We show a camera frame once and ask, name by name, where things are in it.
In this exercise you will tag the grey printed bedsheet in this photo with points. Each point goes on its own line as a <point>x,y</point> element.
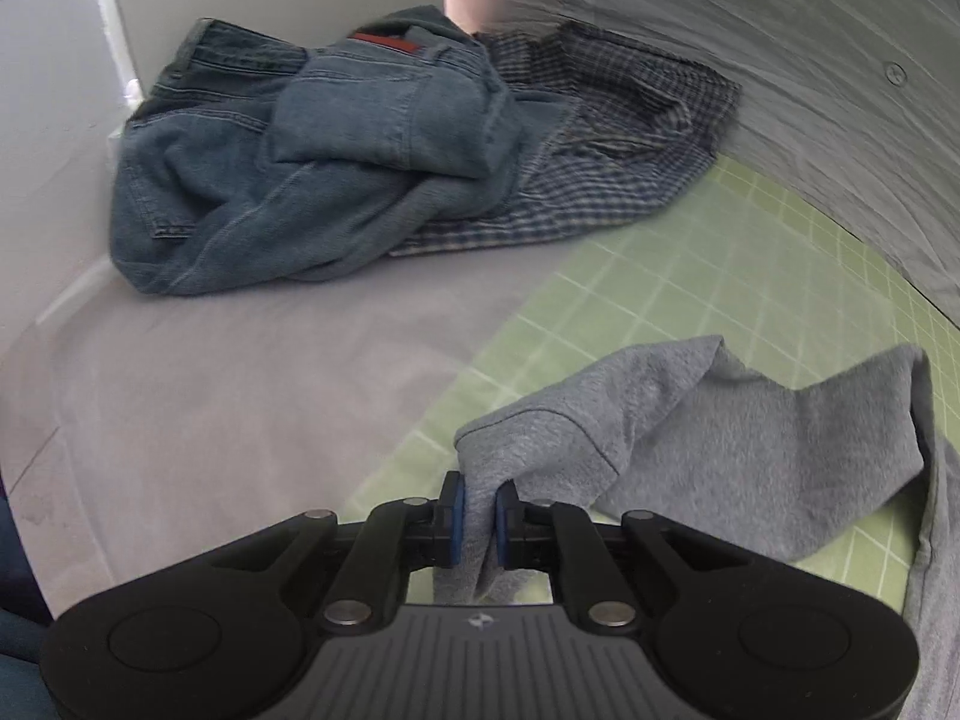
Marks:
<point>787,52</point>

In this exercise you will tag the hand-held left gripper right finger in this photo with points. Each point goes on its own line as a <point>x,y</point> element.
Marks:
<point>501,534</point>

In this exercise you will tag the blue plaid shirt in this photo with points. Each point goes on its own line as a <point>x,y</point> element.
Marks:
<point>637,127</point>

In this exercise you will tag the dark blue cloth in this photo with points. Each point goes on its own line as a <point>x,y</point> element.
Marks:
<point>19,615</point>

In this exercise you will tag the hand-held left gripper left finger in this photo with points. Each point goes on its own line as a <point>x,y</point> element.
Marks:
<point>454,521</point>

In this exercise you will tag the grey hoodie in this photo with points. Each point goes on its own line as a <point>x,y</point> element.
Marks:
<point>712,435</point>

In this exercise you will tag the green grid mat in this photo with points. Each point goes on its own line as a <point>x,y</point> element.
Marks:
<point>675,277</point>

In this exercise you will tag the blue denim jeans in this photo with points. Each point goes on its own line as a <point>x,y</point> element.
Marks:
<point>225,187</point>

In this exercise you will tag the pale grey bedsheet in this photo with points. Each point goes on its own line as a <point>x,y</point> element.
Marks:
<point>225,405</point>

